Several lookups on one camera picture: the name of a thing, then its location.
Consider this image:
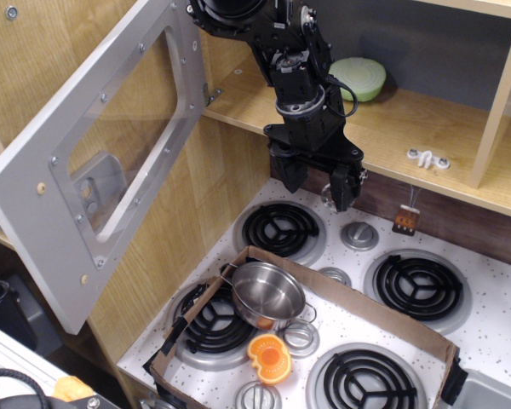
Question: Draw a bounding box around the hanging brown toy spatula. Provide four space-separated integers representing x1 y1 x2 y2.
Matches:
392 186 422 237

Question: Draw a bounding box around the grey toy microwave door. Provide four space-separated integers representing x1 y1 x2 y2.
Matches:
0 1 206 334

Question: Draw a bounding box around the grey wall phone holder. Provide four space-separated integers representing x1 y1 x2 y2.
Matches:
71 151 127 233

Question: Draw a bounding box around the green toy cabbage half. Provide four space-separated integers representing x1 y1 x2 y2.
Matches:
330 57 387 102

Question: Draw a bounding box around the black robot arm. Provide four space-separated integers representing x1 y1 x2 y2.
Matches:
187 1 366 212

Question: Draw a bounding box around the grey front stove knob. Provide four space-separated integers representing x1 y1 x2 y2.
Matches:
235 381 282 409

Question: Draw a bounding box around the back left stove burner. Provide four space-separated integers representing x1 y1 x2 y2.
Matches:
233 200 327 266

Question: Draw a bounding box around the orange toy fruit half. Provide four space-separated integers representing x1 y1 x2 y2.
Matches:
247 334 292 386

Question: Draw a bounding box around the grey middle stove knob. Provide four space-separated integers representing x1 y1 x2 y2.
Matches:
319 267 352 287

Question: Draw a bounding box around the grey centre stove knob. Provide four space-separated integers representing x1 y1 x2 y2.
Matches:
278 322 320 359

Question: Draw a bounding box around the white door latch clip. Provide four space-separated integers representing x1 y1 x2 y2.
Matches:
406 148 451 170

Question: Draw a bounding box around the front left stove burner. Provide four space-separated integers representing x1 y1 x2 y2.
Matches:
175 283 257 372

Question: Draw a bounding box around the grey stove knob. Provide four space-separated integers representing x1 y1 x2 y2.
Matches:
278 322 320 359
235 381 282 409
341 222 379 251
319 267 352 287

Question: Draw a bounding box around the grey back stove knob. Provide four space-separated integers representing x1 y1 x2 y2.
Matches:
341 222 379 251

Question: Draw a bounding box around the front right stove burner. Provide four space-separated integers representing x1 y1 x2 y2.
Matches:
305 343 428 409

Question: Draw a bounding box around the stove burner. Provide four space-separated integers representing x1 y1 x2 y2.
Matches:
175 283 257 372
363 249 473 335
233 200 327 266
305 343 428 409

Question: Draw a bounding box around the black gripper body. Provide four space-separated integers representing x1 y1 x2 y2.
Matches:
264 95 364 173

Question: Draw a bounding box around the stainless steel pot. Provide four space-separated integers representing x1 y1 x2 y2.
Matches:
220 261 317 331

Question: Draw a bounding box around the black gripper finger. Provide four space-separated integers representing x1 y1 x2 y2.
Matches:
330 164 367 212
271 156 307 192

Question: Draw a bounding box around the hanging metal strainer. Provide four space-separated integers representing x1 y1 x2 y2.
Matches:
320 183 336 211

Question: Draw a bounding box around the back right stove burner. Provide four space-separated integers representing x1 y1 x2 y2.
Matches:
363 249 473 335

